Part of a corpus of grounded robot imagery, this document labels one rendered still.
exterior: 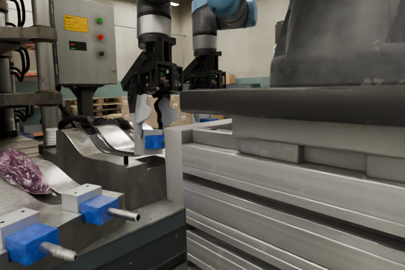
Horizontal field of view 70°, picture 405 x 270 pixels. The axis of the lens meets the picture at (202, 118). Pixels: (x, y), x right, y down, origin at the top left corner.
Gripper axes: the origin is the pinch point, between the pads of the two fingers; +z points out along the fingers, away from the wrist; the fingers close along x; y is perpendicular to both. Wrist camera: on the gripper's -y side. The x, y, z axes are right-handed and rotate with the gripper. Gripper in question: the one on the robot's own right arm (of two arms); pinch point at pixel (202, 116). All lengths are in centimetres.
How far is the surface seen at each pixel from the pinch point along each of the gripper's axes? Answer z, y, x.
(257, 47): -115, -377, 617
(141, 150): 3.6, 12.6, -31.7
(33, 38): -30, -60, -29
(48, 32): -32, -57, -24
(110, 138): 4.3, -11.3, -25.7
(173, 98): 6, -293, 238
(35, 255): 10, 26, -56
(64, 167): 11.8, -18.7, -36.1
